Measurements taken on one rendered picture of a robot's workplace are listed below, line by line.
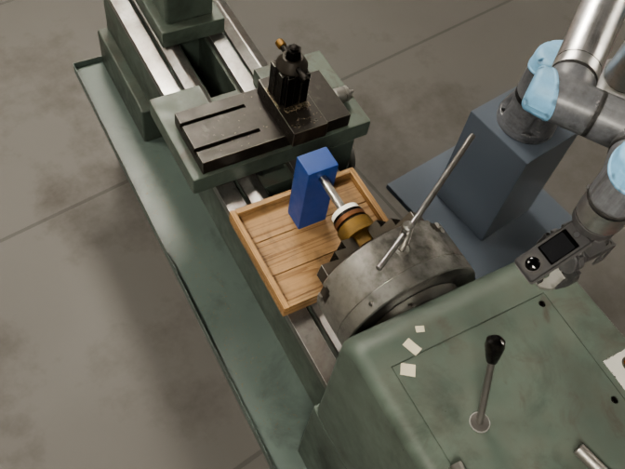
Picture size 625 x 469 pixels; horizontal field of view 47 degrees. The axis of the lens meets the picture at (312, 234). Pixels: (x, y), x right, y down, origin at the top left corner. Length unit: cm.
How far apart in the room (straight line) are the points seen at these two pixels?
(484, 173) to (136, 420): 139
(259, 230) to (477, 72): 210
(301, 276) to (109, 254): 122
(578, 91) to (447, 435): 58
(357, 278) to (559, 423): 44
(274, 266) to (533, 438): 76
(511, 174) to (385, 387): 80
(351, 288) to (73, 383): 141
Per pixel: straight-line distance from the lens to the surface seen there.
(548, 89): 116
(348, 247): 154
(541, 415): 132
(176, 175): 233
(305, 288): 173
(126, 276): 277
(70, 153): 313
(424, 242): 143
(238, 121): 191
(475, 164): 195
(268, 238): 180
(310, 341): 169
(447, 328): 133
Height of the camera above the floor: 239
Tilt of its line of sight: 56 degrees down
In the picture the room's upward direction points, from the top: 13 degrees clockwise
